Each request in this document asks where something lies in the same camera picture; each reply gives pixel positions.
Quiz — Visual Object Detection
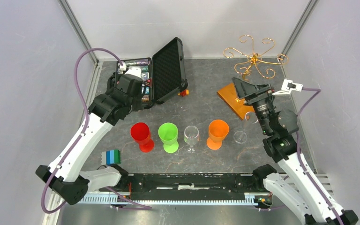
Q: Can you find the orange wine glass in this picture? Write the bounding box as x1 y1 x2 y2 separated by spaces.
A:
206 120 229 150

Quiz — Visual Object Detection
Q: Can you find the black poker chip case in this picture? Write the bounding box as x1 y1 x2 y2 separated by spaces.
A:
98 37 188 111

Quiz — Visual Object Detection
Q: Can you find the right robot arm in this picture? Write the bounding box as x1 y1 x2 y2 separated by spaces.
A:
232 77 359 225

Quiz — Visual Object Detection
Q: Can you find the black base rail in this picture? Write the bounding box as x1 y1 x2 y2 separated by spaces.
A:
113 173 269 201

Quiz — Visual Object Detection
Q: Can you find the clear flute wine glass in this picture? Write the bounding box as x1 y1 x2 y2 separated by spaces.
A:
233 112 258 144

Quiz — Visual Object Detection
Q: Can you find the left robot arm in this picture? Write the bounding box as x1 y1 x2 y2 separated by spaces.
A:
36 74 143 205

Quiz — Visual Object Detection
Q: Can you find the clear round wine glass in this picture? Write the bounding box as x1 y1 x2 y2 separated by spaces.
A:
184 125 200 152

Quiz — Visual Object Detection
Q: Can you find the red wine glass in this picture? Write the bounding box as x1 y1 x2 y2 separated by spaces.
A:
130 122 154 152

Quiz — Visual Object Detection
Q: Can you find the green wine glass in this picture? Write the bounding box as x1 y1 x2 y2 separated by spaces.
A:
158 122 179 154

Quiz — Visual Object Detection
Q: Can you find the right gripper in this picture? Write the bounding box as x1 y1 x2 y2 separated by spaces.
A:
232 76 276 135

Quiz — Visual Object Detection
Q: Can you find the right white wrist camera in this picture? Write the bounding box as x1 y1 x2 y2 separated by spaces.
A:
273 79 303 96

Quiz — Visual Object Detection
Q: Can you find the blue green toy block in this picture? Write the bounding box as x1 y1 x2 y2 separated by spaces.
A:
104 149 121 165

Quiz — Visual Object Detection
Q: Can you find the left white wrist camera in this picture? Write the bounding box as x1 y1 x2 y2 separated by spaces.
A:
117 63 142 78

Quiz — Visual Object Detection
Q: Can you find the red yellow small toy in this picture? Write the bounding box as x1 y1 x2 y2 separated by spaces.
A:
178 89 189 97

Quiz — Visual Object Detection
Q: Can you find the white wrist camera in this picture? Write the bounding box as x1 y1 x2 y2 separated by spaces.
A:
273 79 303 96
117 63 142 78

